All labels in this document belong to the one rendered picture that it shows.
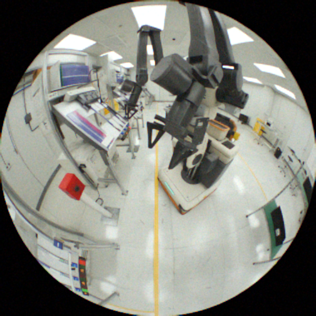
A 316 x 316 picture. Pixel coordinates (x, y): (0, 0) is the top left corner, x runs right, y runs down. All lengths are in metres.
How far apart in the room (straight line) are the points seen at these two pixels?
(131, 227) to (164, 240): 0.40
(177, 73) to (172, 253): 1.25
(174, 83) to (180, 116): 0.07
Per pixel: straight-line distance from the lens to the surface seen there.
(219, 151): 0.81
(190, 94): 0.21
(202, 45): 0.27
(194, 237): 1.23
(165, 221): 1.17
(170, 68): 0.17
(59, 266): 0.71
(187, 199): 0.99
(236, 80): 0.34
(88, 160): 1.10
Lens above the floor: 1.16
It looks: 42 degrees down
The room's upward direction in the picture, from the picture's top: straight up
